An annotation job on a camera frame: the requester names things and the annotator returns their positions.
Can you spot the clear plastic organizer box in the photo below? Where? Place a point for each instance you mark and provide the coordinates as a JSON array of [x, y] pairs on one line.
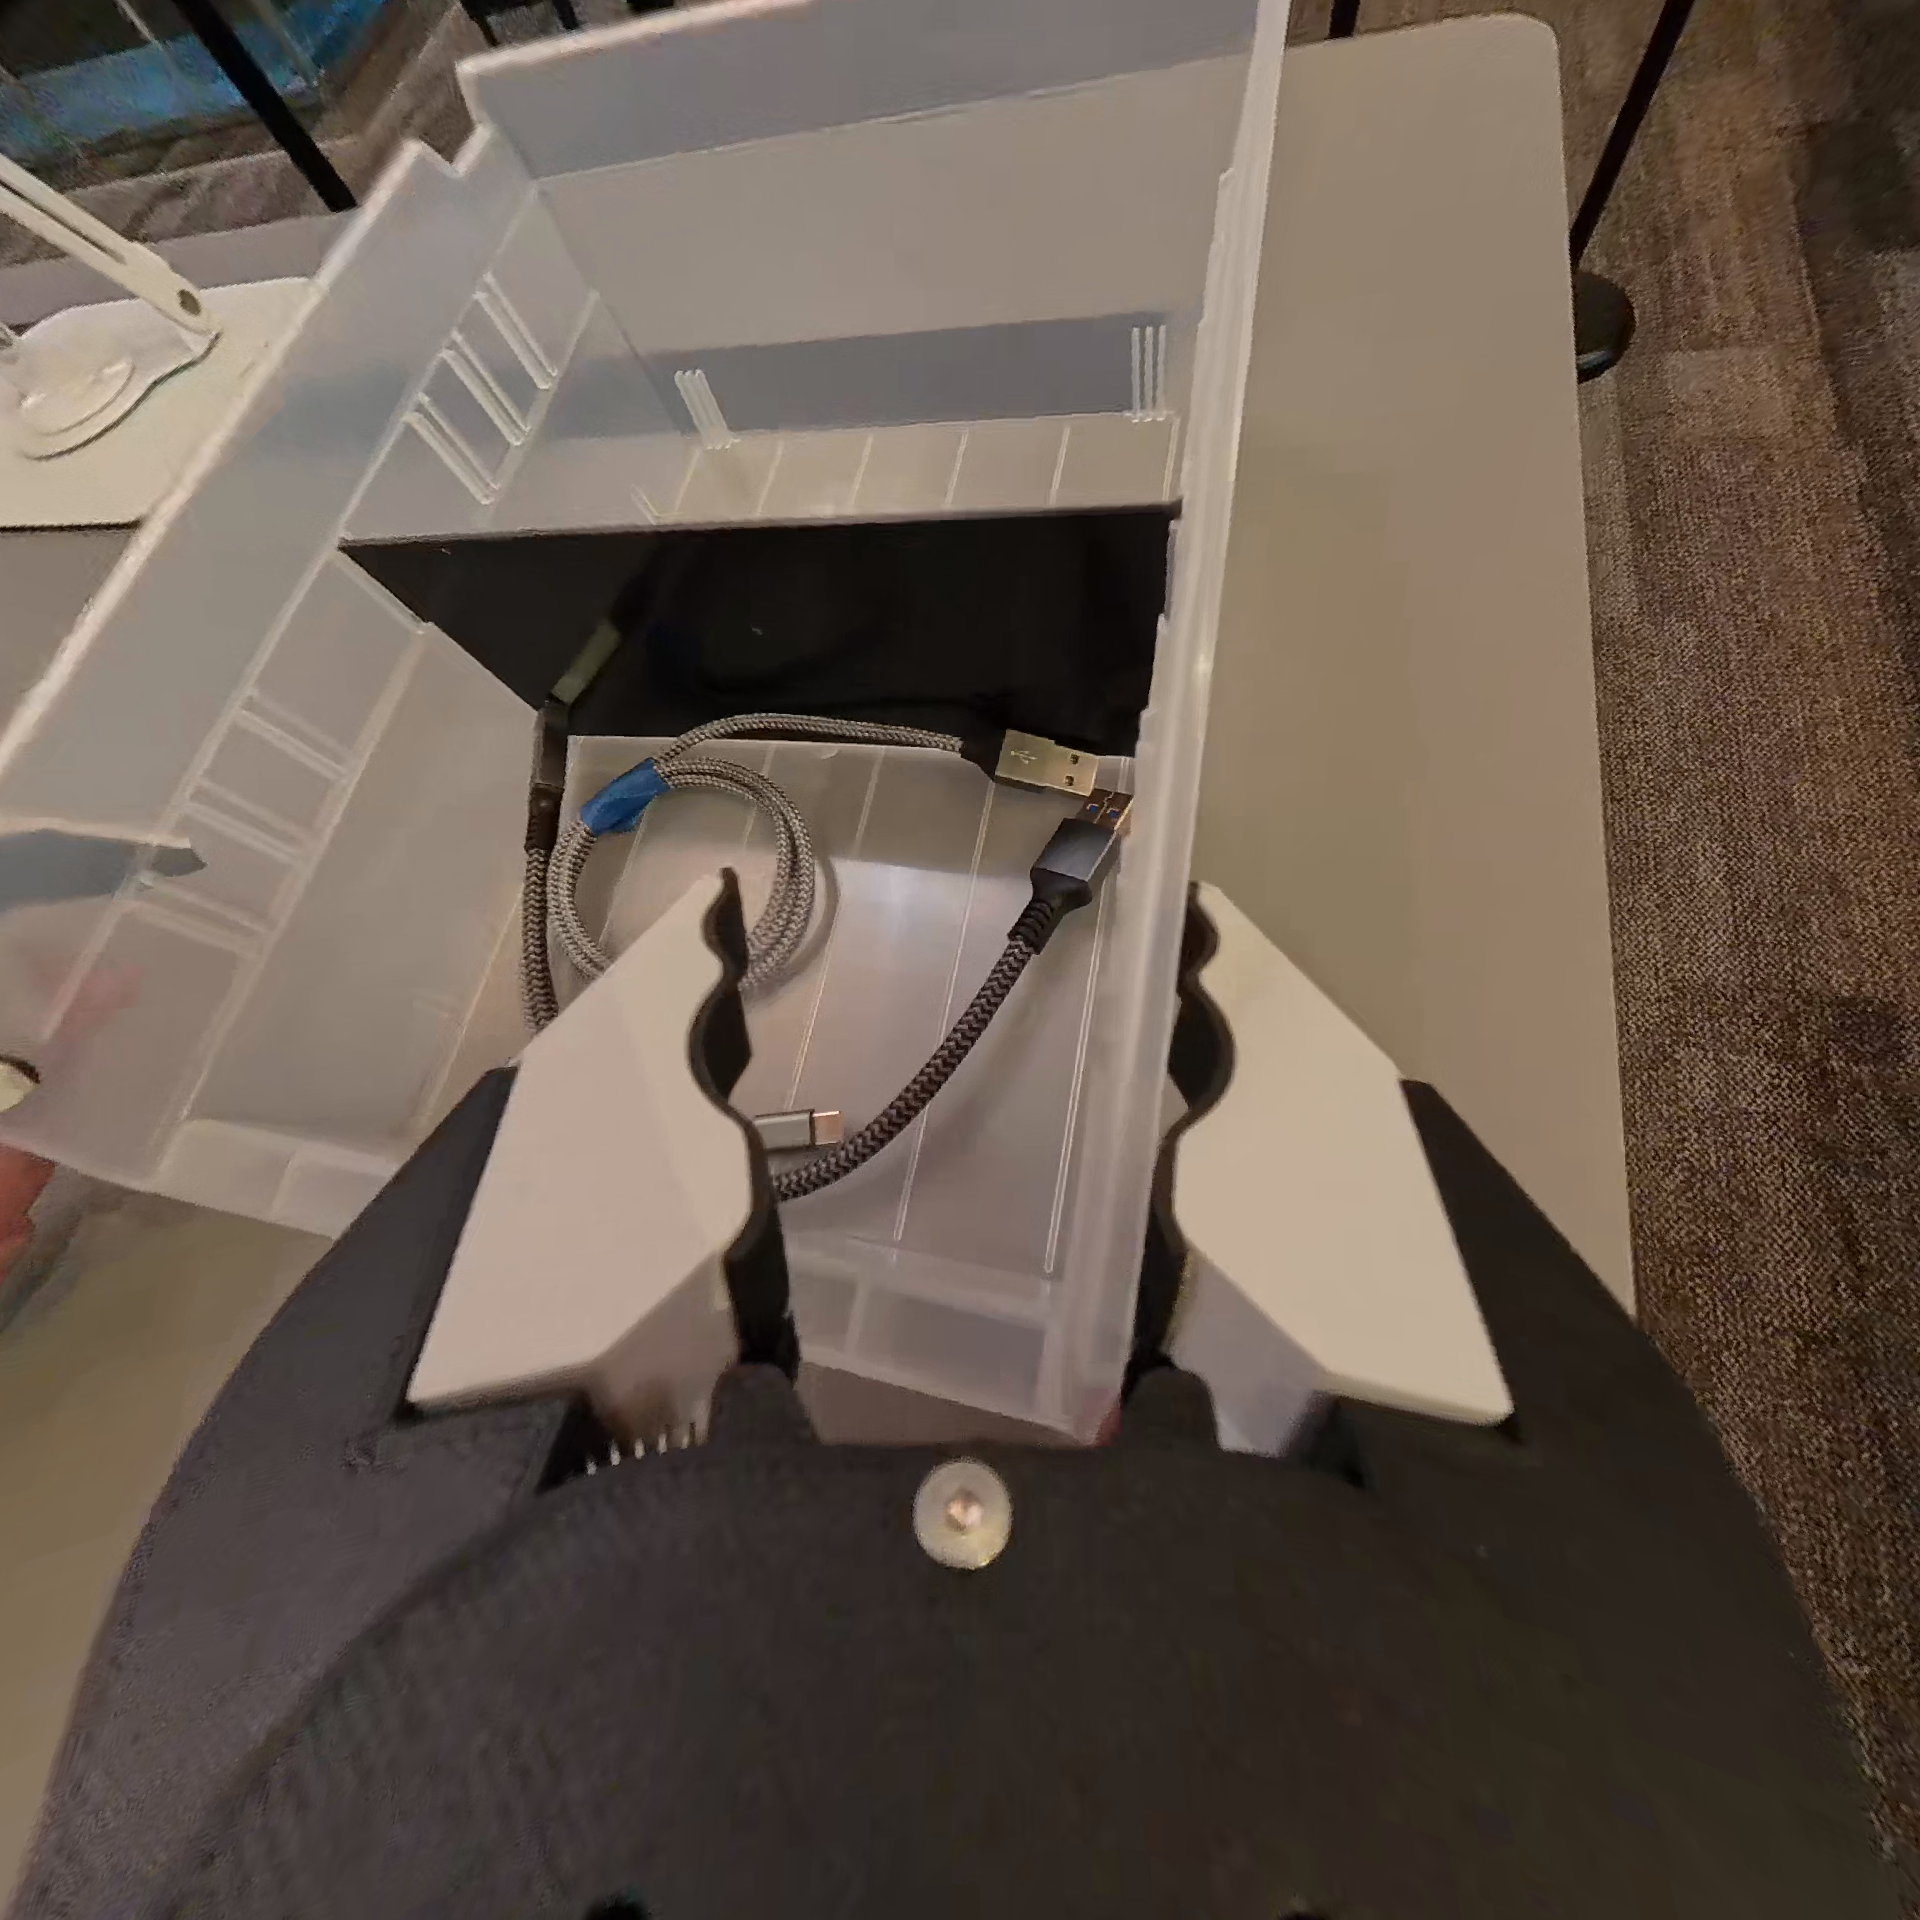
[[900, 220]]

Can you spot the black pole round foot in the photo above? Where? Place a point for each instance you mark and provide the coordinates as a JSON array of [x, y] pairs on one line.
[[1599, 325]]

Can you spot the black box divider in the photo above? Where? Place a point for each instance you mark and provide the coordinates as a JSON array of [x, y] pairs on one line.
[[824, 611]]

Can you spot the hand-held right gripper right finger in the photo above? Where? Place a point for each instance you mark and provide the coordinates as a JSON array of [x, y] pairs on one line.
[[1324, 1215]]

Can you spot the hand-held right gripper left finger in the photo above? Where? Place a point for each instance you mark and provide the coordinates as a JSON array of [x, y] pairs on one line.
[[616, 1195]]

